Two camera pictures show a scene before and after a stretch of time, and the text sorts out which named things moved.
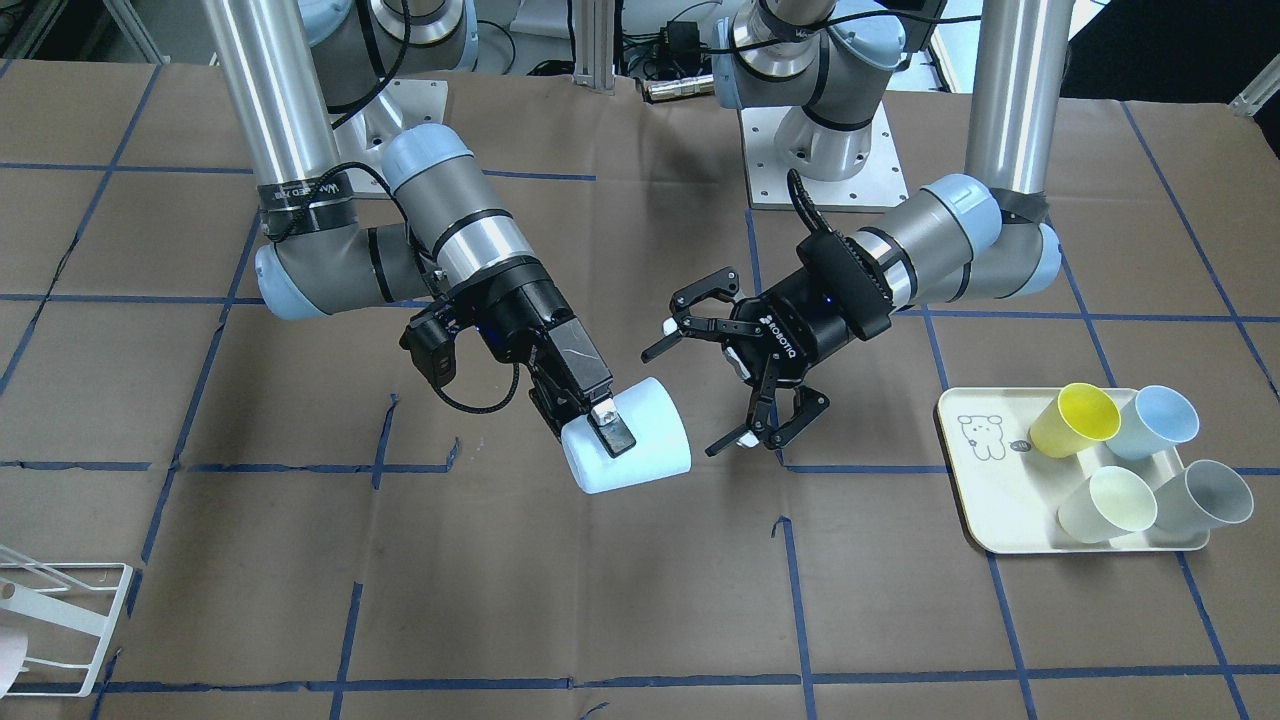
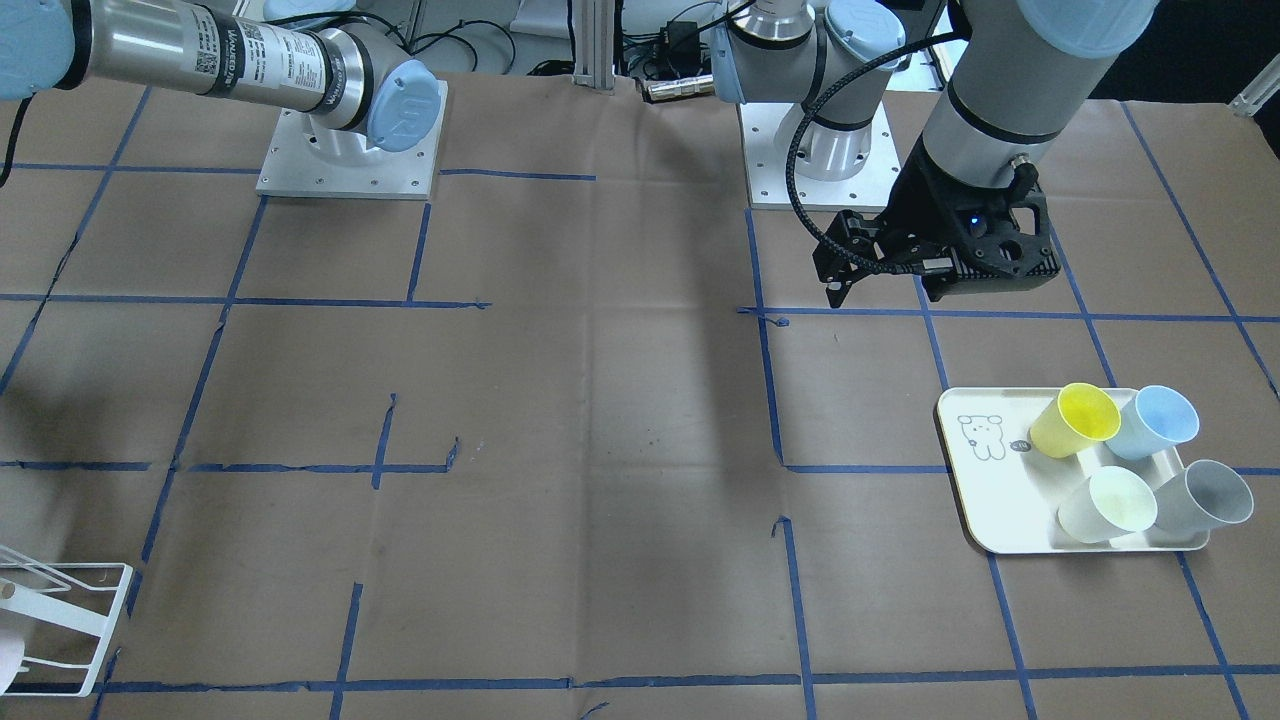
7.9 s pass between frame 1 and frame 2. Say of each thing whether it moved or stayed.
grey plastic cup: stayed
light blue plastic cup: stayed
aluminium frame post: stayed
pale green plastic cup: stayed
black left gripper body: moved
